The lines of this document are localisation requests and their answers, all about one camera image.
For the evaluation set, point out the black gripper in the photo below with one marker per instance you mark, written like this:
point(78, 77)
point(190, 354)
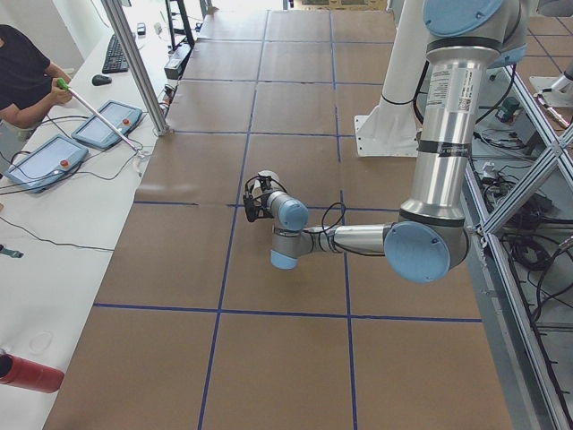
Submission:
point(256, 207)

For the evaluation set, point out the white smiley mug black handle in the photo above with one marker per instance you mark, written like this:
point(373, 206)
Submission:
point(273, 175)

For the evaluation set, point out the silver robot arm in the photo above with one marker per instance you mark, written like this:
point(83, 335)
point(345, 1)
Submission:
point(429, 239)

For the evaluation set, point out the black keyboard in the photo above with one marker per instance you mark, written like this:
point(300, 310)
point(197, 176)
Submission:
point(115, 60)

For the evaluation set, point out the black computer mouse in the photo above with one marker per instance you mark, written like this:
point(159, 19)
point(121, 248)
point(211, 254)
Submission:
point(101, 79)

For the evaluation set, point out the near blue teach pendant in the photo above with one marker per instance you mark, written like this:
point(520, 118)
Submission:
point(46, 165)

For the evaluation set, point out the long metal reacher stick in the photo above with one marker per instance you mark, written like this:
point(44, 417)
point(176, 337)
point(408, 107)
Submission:
point(62, 84)

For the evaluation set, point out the green power adapter box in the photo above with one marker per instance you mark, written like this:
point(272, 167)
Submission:
point(508, 110)

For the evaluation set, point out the seated person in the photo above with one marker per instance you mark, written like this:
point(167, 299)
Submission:
point(29, 81)

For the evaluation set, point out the red water bottle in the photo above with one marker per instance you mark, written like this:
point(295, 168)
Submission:
point(22, 373)

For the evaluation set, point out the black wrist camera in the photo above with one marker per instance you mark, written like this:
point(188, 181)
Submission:
point(252, 206)

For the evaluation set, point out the aluminium frame post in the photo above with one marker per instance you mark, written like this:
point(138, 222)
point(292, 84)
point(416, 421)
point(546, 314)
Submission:
point(121, 28)

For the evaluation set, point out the white pedestal column with base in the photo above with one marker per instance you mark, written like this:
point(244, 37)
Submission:
point(390, 129)

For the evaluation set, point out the aluminium side frame rail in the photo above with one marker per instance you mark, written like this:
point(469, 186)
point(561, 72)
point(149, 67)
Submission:
point(518, 203)

